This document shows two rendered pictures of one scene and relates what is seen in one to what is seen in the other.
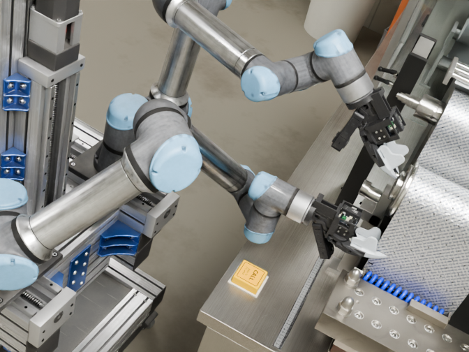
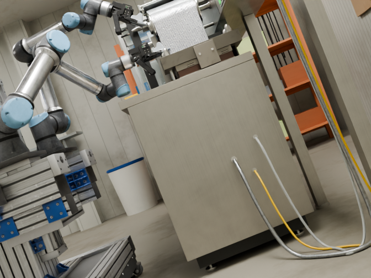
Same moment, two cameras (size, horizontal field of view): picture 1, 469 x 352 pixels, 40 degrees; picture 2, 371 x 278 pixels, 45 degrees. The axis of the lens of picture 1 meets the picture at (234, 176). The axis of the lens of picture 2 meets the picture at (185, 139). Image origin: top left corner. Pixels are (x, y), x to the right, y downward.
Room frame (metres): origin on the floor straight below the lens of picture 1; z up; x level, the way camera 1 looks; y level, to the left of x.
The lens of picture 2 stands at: (-1.09, 0.26, 0.62)
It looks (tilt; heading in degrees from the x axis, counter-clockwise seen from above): 0 degrees down; 346
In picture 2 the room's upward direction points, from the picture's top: 21 degrees counter-clockwise
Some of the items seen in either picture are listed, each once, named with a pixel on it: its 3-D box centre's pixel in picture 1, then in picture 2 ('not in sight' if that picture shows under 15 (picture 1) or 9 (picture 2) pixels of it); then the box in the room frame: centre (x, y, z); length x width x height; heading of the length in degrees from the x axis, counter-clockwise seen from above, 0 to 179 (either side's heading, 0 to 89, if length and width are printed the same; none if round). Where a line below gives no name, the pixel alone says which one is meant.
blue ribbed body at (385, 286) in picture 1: (404, 296); not in sight; (1.12, -0.48, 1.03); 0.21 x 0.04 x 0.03; 77
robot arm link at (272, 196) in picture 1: (272, 193); (113, 68); (1.23, -0.10, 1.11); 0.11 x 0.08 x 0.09; 77
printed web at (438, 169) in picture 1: (444, 210); (180, 39); (1.33, -0.53, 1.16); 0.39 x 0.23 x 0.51; 167
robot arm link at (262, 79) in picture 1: (209, 33); (43, 37); (1.35, 0.16, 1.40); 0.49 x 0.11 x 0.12; 54
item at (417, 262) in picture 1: (422, 267); (184, 39); (1.14, -0.49, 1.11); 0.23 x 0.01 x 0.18; 77
